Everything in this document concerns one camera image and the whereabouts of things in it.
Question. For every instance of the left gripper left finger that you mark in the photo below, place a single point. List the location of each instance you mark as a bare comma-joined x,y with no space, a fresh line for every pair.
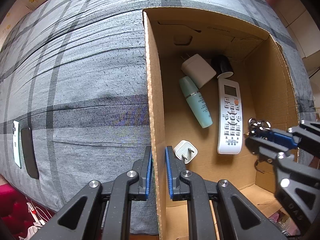
102,210

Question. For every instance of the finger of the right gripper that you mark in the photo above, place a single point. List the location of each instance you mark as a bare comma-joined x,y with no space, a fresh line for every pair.
305,136
297,185

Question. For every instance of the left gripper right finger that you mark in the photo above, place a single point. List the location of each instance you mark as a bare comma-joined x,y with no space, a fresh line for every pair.
216,210

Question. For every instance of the metal keychain with charms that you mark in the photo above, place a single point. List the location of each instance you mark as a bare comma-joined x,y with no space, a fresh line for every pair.
257,126

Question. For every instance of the white air conditioner remote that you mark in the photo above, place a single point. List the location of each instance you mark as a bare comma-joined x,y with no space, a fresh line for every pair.
230,118

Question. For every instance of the brown cardboard box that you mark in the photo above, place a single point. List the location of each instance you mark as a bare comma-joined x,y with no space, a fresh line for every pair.
266,89

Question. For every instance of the dark glossy round ball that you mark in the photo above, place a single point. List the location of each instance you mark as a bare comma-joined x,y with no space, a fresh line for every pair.
221,64

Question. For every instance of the red tufted upholstery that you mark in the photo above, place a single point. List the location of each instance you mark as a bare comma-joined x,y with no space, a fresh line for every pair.
18,211

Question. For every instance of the small white plug charger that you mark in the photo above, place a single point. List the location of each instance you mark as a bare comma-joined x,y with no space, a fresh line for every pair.
185,151

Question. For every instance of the black smartphone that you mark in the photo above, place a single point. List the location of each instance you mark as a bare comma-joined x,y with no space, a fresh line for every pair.
28,153

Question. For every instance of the grey plaid bed sheet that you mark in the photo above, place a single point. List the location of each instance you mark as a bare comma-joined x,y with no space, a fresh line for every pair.
74,72

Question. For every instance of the cream cabinet doors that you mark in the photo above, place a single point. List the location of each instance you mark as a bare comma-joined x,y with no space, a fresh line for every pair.
303,31

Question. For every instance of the white green smartphone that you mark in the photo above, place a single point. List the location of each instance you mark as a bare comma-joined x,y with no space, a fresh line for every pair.
16,143

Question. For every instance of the light teal cosmetic bottle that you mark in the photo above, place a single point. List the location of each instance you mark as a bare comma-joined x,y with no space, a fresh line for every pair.
195,101

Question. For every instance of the large white power adapter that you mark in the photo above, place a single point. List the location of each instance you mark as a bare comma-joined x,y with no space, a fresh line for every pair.
198,69

